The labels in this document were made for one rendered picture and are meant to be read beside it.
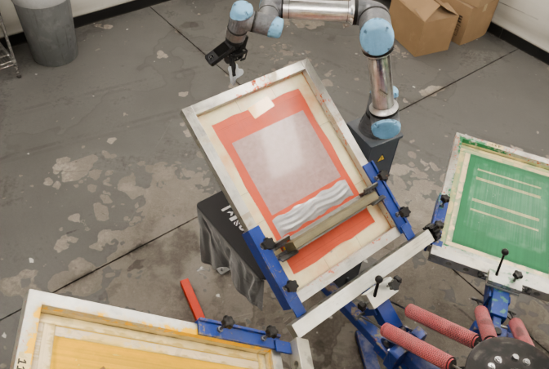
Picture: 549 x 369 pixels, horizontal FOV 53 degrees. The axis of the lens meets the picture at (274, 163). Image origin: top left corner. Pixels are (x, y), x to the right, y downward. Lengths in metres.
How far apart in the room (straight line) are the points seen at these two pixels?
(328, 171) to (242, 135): 0.36
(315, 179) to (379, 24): 0.61
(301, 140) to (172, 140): 2.14
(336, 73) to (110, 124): 1.97
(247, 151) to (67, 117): 2.64
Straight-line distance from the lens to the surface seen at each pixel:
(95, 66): 4.97
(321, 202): 2.07
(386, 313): 2.04
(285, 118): 2.11
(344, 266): 2.03
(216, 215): 2.39
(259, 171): 2.00
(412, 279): 3.51
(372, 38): 1.99
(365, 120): 2.44
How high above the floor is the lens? 2.79
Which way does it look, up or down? 45 degrees down
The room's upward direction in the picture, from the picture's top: 5 degrees clockwise
